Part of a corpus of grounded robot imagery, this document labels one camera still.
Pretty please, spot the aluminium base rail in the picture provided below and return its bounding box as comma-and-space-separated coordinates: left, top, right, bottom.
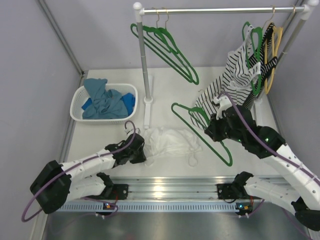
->
109, 176, 291, 201

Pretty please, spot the silver clothes rack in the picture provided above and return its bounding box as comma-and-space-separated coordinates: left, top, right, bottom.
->
133, 0, 320, 129

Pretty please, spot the white black striped tank top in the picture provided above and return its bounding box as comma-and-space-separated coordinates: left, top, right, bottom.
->
194, 22, 262, 117

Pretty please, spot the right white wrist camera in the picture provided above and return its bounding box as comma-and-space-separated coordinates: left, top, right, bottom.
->
213, 96, 233, 120

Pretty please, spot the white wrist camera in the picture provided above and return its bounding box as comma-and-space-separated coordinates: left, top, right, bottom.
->
124, 127, 141, 136
213, 96, 233, 120

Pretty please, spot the black striped dark garment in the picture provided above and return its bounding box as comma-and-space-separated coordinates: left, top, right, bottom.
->
242, 22, 278, 110

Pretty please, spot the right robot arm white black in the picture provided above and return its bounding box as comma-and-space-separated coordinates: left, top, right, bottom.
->
204, 107, 320, 231

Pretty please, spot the teal blue shirt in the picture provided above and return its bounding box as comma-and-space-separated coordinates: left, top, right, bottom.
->
84, 78, 122, 104

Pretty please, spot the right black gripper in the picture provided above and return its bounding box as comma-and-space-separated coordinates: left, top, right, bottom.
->
205, 110, 245, 143

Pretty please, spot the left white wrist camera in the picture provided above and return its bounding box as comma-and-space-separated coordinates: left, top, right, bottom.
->
124, 127, 141, 136

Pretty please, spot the white plastic laundry basket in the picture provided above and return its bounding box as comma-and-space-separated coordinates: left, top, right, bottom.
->
69, 83, 139, 126

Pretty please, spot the green hanger holding striped top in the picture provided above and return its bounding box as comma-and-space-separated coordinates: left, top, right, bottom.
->
241, 21, 264, 95

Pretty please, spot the white slotted cable duct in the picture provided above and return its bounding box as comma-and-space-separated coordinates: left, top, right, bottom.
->
58, 201, 253, 213

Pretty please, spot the bright blue garment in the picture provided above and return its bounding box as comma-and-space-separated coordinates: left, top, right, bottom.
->
81, 90, 136, 120

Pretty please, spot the yellow hanger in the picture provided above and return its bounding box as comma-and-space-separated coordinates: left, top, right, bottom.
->
261, 6, 284, 95

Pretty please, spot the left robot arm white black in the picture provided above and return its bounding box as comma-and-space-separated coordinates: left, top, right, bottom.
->
30, 133, 146, 214

